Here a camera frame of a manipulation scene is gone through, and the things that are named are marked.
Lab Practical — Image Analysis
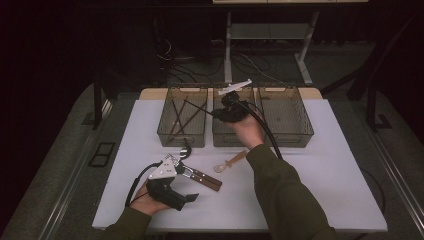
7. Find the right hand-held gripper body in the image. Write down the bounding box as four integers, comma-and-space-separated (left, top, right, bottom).
215, 78, 254, 124

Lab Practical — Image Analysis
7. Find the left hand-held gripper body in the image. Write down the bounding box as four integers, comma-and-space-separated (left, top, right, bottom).
146, 155, 188, 212

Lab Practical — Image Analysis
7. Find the metal spoon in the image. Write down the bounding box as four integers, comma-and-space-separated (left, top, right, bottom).
179, 139, 193, 161

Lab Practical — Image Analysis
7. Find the black chopstick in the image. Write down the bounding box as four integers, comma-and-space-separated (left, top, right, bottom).
170, 98, 184, 134
183, 99, 216, 118

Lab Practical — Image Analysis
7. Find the transparent grey plastic bin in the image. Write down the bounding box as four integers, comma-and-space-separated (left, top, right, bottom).
258, 85, 315, 148
157, 87, 208, 148
212, 86, 261, 148

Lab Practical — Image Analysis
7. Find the brown wooden chopstick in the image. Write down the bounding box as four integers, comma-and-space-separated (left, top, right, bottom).
173, 101, 207, 141
168, 96, 189, 138

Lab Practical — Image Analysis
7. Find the wooden spoon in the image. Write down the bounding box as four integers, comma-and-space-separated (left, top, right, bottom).
213, 149, 249, 174

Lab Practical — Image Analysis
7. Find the person's left hand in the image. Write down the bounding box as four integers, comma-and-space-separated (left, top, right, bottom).
129, 181, 172, 217

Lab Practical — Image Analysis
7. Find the person's right hand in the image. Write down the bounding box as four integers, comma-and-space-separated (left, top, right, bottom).
229, 113, 267, 150

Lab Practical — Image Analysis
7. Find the black upright stand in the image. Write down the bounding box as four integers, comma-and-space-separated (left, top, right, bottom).
93, 74, 119, 131
366, 89, 394, 132

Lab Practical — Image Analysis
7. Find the black angled stand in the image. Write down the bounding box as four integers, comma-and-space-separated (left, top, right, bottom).
321, 13, 424, 101

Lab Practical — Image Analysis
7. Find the knife with wooden handle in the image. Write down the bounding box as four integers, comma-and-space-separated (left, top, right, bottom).
183, 171, 222, 192

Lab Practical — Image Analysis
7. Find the fork with wooden handle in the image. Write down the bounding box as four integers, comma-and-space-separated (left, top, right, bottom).
168, 153, 223, 188

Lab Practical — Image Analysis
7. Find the left hand-held gripper black cable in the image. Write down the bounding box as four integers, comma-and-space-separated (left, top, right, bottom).
124, 161, 164, 208

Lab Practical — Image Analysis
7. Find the hand-held gripper black cable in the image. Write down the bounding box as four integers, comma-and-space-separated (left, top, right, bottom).
124, 161, 164, 208
233, 99, 388, 216

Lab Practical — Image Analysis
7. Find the right hand-held gripper black cable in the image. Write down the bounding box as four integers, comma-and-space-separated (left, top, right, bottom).
233, 99, 388, 216

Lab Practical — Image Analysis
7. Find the bundle of floor cables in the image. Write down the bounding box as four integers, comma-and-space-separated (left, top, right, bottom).
156, 19, 278, 84

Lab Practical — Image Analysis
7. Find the black rectangular floor frame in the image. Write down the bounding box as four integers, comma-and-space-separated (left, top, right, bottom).
88, 141, 117, 168

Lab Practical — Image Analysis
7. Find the grey metal frame desk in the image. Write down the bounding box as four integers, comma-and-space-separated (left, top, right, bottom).
213, 0, 369, 87

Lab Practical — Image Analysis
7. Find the metal floor rail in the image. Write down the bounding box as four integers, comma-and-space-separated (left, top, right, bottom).
38, 99, 113, 240
368, 131, 424, 234

